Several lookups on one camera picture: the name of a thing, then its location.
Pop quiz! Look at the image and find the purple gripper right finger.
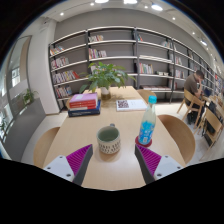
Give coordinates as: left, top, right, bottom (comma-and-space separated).
135, 144, 161, 184

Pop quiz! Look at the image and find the patterned ceramic mug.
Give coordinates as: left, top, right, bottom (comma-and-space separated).
96, 124, 121, 154

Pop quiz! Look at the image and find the small plant by window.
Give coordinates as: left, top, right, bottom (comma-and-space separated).
22, 89, 37, 106

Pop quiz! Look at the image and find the seated man in brown shirt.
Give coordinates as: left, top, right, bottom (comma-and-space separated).
184, 70, 204, 124

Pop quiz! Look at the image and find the stack of red and blue books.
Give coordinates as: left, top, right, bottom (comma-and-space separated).
68, 93, 101, 117

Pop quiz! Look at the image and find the round red coaster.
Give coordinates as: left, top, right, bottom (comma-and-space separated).
135, 136, 152, 148

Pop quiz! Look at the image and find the wooden chair under man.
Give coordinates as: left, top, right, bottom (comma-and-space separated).
180, 90, 205, 123

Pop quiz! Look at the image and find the wooden chair near right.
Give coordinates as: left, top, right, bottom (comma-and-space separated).
158, 115, 196, 163

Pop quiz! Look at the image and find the clear bottle with blue cap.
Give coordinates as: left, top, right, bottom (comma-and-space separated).
138, 96, 157, 143

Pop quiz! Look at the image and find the green potted plant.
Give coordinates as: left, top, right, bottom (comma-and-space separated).
79, 62, 135, 100

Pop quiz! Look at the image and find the wooden chair with black bag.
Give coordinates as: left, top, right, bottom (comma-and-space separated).
196, 107, 224, 158

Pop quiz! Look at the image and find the large grey bookshelf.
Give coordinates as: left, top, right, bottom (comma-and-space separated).
49, 26, 224, 110

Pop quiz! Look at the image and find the wooden chair far right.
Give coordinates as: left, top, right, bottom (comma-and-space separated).
137, 89, 155, 102

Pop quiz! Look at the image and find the white open booklet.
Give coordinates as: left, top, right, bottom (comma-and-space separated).
116, 99, 147, 111

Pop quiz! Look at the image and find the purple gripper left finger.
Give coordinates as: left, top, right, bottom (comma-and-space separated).
66, 145, 93, 186

